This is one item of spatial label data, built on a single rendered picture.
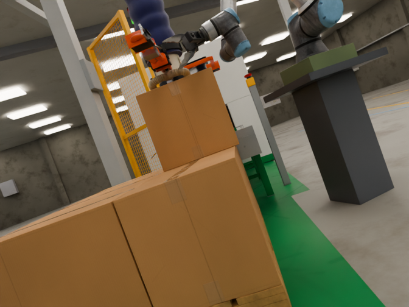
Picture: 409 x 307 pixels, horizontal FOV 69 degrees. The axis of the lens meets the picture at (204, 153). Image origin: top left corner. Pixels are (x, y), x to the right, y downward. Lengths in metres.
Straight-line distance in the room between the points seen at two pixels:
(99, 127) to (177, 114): 1.70
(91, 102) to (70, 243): 2.22
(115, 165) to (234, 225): 2.26
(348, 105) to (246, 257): 1.15
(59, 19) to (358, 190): 2.96
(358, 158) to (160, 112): 1.09
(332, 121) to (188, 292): 1.17
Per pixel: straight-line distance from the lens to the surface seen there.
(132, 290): 1.03
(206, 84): 1.48
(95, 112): 3.11
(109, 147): 3.05
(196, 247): 0.93
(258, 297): 0.99
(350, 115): 1.82
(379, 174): 1.92
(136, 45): 1.23
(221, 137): 1.45
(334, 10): 1.74
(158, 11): 1.87
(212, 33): 1.50
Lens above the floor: 0.61
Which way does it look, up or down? 2 degrees down
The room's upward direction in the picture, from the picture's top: 20 degrees counter-clockwise
